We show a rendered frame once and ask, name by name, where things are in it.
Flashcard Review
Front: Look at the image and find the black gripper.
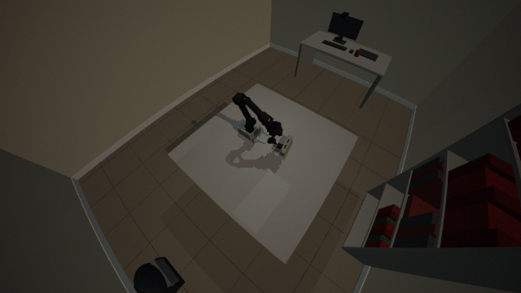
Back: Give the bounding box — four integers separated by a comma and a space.
267, 129, 277, 145

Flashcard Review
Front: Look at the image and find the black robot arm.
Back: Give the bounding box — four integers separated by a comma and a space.
232, 92, 283, 136

